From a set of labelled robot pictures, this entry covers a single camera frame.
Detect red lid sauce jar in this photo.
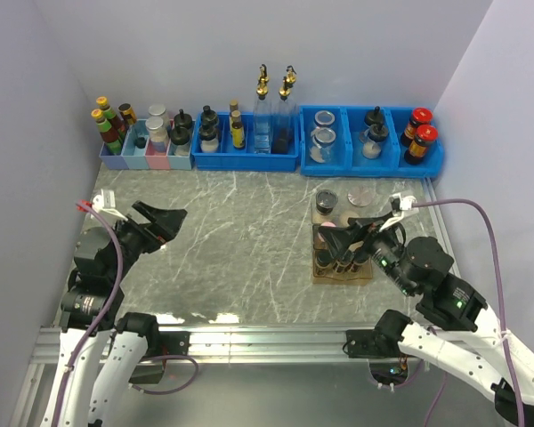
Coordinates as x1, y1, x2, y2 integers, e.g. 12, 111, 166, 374
404, 125, 438, 165
400, 107, 433, 148

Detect pale blue storage bin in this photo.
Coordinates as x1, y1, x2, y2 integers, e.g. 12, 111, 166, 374
167, 143, 195, 171

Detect front black top shaker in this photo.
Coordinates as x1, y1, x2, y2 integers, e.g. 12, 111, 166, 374
198, 122, 219, 153

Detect black shaker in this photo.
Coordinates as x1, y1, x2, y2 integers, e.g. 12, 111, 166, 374
198, 122, 219, 153
200, 105, 219, 127

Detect rear silver lid jar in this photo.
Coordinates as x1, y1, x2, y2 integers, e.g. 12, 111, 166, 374
149, 103, 170, 125

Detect silver lid spice jar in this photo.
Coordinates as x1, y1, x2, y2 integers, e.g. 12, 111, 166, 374
340, 187, 374, 226

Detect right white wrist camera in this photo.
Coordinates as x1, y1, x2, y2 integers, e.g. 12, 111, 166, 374
380, 192, 419, 231

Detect front cork yellow bottle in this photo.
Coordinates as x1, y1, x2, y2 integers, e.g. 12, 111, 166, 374
231, 110, 246, 149

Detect pink storage bin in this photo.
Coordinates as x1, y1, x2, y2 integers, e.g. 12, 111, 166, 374
145, 140, 170, 170

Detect clear glass jar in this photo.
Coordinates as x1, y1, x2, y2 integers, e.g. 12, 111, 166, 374
313, 109, 336, 130
309, 127, 336, 164

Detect front red lid sauce jar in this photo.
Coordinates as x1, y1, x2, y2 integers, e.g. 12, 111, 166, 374
404, 125, 438, 165

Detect blue divided crate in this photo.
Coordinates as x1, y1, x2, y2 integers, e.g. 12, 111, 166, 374
191, 112, 301, 173

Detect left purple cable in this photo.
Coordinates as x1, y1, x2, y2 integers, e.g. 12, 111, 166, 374
53, 202, 200, 427

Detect front red sauce bottle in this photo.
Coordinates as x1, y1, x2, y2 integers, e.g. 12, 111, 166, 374
91, 109, 122, 155

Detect front black pourer jar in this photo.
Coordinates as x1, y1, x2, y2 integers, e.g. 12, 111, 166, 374
170, 125, 191, 157

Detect rear red lid sauce jar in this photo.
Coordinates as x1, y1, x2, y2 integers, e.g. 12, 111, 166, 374
400, 107, 433, 148

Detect front silver lid jar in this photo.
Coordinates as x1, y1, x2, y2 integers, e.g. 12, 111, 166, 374
145, 117, 170, 153

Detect front clear glass jar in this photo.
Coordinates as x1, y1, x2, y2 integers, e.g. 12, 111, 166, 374
309, 127, 336, 164

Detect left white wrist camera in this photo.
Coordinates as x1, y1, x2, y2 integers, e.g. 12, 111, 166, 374
77, 189, 126, 221

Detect purple storage bin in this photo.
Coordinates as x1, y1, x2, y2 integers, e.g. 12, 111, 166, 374
99, 144, 128, 170

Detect rear black pourer jar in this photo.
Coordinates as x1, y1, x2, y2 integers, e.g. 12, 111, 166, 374
174, 109, 193, 131

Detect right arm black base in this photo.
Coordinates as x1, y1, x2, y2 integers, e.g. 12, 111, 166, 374
342, 329, 424, 392

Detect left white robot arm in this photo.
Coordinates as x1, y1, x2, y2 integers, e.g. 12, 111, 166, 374
41, 195, 187, 426

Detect rear black lid jar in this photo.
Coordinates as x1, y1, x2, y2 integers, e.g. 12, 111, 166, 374
364, 106, 385, 127

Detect large blue triple bin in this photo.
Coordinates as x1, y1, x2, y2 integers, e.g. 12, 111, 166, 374
299, 105, 445, 179

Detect red sauce bottle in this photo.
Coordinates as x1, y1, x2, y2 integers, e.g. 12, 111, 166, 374
96, 96, 126, 140
91, 109, 122, 155

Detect front black lid sugar jar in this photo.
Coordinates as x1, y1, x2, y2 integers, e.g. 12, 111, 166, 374
360, 123, 389, 159

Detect rear clear glass jar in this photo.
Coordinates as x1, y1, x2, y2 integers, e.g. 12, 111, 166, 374
313, 109, 336, 130

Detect black pourer jar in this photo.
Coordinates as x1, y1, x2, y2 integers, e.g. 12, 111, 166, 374
174, 109, 193, 131
170, 125, 191, 157

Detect rear red sauce bottle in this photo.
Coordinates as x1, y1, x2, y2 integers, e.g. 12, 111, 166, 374
96, 96, 126, 140

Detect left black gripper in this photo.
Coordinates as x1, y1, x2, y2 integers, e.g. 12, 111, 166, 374
107, 198, 186, 283

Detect light blue storage bin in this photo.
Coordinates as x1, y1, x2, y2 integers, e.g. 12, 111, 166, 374
121, 119, 149, 170

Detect dark yellow label bottle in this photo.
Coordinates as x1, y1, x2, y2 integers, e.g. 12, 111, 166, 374
118, 103, 137, 127

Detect small black cap bottle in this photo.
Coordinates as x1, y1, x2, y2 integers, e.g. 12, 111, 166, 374
315, 250, 333, 276

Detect rear black top shaker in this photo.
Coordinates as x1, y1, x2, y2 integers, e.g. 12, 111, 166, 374
200, 105, 219, 127

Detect small black cap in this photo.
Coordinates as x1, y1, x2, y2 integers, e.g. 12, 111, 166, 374
134, 137, 146, 149

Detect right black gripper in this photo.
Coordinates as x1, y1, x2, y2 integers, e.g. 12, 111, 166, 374
316, 210, 415, 294

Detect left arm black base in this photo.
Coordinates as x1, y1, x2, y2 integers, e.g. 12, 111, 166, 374
130, 331, 190, 385

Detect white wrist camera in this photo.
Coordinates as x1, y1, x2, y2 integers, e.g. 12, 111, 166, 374
77, 189, 126, 221
380, 192, 419, 231

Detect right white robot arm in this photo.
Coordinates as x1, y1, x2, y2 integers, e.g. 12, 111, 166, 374
318, 217, 534, 426

